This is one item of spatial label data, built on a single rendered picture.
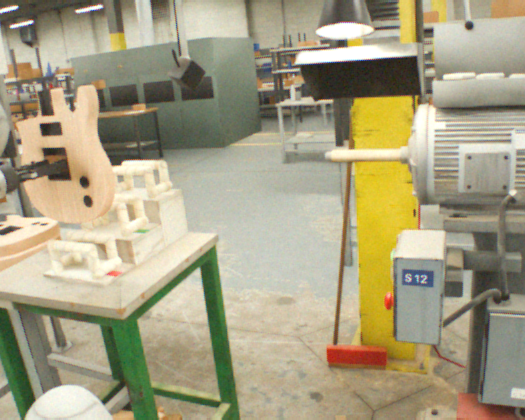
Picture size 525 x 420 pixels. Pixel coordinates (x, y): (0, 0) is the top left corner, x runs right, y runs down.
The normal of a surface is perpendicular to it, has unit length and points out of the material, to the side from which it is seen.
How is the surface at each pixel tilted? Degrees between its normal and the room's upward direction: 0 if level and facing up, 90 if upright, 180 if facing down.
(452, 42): 90
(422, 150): 76
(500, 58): 90
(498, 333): 90
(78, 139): 90
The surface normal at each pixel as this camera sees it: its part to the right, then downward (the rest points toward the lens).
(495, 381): -0.37, 0.31
